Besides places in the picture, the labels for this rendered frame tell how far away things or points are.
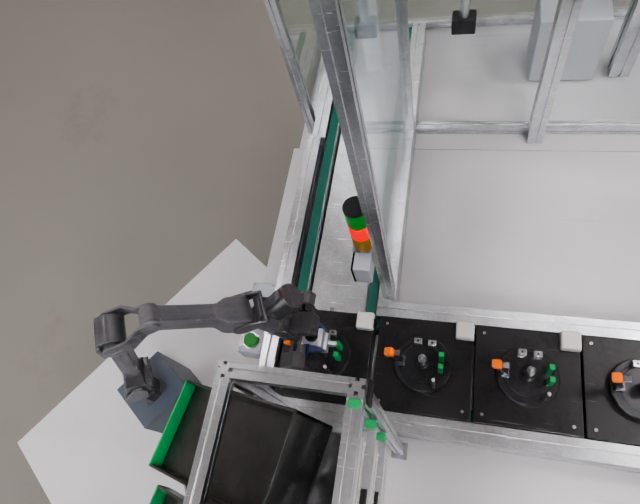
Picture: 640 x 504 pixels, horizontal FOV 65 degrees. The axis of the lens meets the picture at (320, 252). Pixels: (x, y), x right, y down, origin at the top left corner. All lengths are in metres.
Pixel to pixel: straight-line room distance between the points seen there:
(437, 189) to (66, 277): 2.20
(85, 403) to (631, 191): 1.74
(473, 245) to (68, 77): 3.33
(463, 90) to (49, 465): 1.78
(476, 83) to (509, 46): 0.20
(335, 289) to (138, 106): 2.49
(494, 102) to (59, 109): 3.01
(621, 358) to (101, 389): 1.43
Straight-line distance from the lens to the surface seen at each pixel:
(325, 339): 1.24
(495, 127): 1.78
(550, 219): 1.64
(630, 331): 1.45
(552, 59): 1.53
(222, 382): 0.67
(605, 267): 1.60
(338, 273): 1.49
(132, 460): 1.63
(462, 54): 2.04
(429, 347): 1.32
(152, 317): 1.01
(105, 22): 4.50
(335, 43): 0.67
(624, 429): 1.37
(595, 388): 1.37
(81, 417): 1.75
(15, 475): 2.97
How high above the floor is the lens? 2.26
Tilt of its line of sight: 61 degrees down
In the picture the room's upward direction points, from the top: 25 degrees counter-clockwise
